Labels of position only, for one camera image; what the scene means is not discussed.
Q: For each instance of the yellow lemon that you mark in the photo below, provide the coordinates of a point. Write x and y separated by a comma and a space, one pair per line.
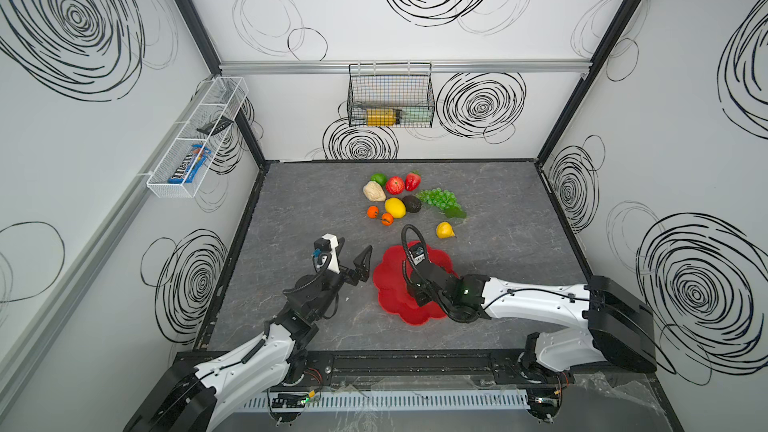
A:
395, 207

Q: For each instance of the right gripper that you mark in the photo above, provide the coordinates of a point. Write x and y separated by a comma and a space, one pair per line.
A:
417, 276

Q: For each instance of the dark avocado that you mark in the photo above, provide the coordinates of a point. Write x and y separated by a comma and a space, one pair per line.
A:
412, 204

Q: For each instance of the red apple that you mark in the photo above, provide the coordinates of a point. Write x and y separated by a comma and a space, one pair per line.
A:
395, 185

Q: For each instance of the blue candy packet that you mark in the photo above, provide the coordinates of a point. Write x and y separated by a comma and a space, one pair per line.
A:
186, 171

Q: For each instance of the grey slotted cable duct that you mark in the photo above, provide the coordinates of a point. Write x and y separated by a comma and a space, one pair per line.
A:
351, 401

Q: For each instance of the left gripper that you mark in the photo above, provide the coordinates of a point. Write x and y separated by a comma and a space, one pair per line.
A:
347, 275

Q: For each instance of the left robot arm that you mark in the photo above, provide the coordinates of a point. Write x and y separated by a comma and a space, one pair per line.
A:
199, 397

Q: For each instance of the green lime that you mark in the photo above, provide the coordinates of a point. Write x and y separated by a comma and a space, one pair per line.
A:
380, 179

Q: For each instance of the red strawberry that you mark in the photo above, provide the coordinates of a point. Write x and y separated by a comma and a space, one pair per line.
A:
412, 181

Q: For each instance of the beige garlic bulb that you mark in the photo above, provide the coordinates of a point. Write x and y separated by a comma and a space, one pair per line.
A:
374, 192

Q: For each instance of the green grape bunch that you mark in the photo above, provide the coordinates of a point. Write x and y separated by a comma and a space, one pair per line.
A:
444, 200

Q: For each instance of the black remote control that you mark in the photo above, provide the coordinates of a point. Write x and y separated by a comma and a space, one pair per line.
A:
215, 127

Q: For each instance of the red flower-shaped fruit bowl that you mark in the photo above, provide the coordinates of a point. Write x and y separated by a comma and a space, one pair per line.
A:
393, 296

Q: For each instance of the orange tangerine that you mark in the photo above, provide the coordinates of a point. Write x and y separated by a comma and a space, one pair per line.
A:
387, 219
373, 212

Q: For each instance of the yellow box in basket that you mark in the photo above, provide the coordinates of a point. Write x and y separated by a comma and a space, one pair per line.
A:
381, 117

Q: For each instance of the white wire shelf basket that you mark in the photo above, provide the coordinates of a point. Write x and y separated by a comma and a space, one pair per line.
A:
216, 97

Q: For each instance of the green item in basket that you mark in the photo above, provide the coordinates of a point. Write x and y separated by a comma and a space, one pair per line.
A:
416, 117

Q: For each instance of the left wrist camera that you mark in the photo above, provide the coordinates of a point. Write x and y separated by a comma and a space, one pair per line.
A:
325, 256

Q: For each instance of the black wire basket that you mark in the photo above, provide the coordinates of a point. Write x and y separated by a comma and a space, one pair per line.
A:
393, 85

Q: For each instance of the orange tangerine left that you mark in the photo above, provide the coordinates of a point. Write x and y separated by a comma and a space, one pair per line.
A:
373, 212

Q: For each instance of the yellow pear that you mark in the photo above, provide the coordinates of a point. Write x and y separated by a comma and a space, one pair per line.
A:
444, 230

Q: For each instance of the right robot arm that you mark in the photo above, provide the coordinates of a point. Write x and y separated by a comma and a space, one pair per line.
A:
599, 321

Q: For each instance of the orange tangerine right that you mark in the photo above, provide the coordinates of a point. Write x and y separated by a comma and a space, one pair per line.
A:
387, 219

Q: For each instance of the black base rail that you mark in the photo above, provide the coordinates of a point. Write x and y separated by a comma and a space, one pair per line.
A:
499, 366

